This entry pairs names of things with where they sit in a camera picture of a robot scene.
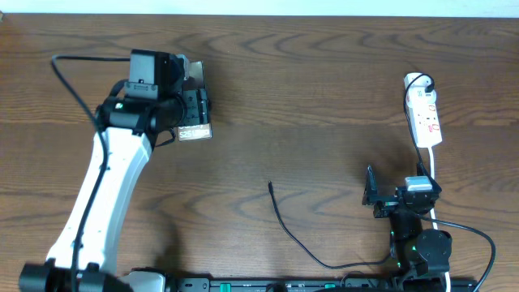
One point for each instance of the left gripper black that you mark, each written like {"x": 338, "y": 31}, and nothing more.
{"x": 199, "y": 106}

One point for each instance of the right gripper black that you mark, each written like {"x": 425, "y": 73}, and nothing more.
{"x": 371, "y": 198}

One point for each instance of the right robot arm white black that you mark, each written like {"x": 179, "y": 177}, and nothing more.
{"x": 422, "y": 253}

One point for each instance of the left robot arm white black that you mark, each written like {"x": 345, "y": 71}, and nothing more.
{"x": 163, "y": 93}

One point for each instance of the white power strip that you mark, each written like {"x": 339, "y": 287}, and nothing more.
{"x": 420, "y": 103}

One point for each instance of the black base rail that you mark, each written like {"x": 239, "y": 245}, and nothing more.
{"x": 227, "y": 285}

